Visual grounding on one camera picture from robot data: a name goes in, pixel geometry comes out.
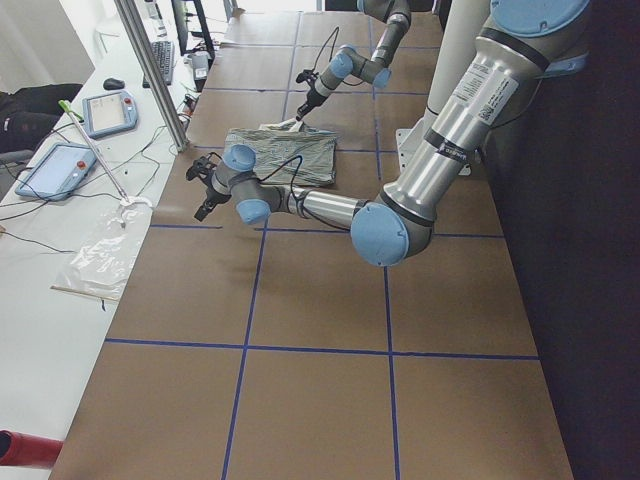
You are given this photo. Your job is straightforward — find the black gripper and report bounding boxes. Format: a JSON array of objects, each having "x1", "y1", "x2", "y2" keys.
[
  {"x1": 194, "y1": 177, "x2": 231, "y2": 221},
  {"x1": 296, "y1": 86, "x2": 328, "y2": 120}
]

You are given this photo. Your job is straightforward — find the striped polo shirt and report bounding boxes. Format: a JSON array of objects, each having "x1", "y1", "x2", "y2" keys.
[{"x1": 225, "y1": 118, "x2": 338, "y2": 187}]

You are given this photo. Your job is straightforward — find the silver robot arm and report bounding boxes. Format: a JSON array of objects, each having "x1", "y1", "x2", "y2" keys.
[
  {"x1": 296, "y1": 0, "x2": 411, "y2": 121},
  {"x1": 187, "y1": 1, "x2": 590, "y2": 266}
]

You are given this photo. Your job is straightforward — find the clear plastic bag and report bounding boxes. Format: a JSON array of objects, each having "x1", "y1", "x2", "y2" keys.
[{"x1": 51, "y1": 204, "x2": 152, "y2": 301}]

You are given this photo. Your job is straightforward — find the upper teach pendant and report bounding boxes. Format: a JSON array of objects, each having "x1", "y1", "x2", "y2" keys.
[{"x1": 82, "y1": 90, "x2": 138, "y2": 139}]

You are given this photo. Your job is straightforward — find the teach pendant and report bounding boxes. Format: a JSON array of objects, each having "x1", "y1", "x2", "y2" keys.
[
  {"x1": 82, "y1": 90, "x2": 138, "y2": 139},
  {"x1": 15, "y1": 143, "x2": 96, "y2": 201}
]

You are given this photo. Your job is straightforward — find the lower teach pendant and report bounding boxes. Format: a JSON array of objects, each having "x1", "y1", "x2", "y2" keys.
[{"x1": 15, "y1": 143, "x2": 96, "y2": 201}]

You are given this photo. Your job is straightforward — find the black keyboard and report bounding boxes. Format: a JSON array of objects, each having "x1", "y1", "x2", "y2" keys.
[{"x1": 150, "y1": 40, "x2": 174, "y2": 85}]

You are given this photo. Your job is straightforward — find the black computer mouse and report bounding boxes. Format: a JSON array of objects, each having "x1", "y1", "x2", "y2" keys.
[{"x1": 103, "y1": 77, "x2": 125, "y2": 91}]

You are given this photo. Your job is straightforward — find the person in yellow shirt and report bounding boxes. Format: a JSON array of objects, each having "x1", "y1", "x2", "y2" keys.
[{"x1": 1, "y1": 83, "x2": 83, "y2": 153}]

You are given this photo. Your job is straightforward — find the red fire extinguisher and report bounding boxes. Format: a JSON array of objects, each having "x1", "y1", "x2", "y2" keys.
[{"x1": 1, "y1": 430, "x2": 64, "y2": 469}]

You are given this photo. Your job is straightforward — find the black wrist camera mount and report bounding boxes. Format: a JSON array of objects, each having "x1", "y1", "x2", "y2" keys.
[{"x1": 296, "y1": 69, "x2": 319, "y2": 85}]

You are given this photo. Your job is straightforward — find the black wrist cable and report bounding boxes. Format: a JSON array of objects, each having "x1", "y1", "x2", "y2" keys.
[{"x1": 311, "y1": 27, "x2": 339, "y2": 76}]

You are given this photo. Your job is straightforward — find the aluminium frame post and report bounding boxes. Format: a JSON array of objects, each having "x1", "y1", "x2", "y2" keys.
[{"x1": 114, "y1": 0, "x2": 188, "y2": 153}]

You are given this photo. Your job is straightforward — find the grabber stick green handle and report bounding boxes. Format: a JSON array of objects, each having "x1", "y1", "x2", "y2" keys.
[{"x1": 58, "y1": 100, "x2": 153, "y2": 208}]

